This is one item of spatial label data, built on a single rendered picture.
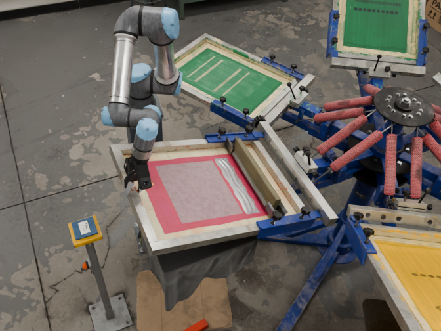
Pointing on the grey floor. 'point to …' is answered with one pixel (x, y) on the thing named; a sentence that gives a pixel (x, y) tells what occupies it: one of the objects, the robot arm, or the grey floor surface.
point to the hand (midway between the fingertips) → (133, 193)
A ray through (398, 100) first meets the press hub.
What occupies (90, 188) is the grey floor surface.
